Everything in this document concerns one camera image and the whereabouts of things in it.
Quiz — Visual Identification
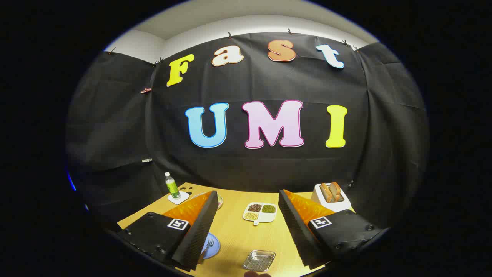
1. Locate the black backdrop cloth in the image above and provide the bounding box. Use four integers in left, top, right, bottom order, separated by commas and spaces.
65, 32, 430, 231

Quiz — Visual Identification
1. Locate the plate of toy food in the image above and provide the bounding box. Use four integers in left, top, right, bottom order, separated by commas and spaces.
191, 192, 224, 210

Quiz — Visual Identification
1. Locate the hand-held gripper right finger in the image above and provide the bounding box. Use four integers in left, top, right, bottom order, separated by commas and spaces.
279, 189, 389, 270

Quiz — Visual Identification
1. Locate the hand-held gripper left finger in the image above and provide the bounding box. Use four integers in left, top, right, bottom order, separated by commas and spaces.
117, 190, 219, 271

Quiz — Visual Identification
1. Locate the blue plate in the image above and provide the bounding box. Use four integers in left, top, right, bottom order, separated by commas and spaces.
200, 232, 221, 259

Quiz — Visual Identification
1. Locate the perforated metal basket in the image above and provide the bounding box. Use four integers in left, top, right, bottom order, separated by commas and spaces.
243, 250, 276, 272

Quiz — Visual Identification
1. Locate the green plastic bottle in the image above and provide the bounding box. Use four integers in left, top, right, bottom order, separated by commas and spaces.
165, 172, 181, 200

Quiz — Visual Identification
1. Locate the white divided dish with beans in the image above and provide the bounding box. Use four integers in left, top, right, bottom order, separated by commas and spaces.
243, 202, 277, 226

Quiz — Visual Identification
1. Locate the white toaster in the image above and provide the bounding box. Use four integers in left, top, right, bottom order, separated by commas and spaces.
311, 182, 351, 213

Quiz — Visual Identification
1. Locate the fork with wooden handle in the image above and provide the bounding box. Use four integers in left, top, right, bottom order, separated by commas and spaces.
200, 238, 215, 262

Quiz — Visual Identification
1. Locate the white square coaster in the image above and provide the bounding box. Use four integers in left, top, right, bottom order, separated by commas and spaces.
167, 191, 190, 205

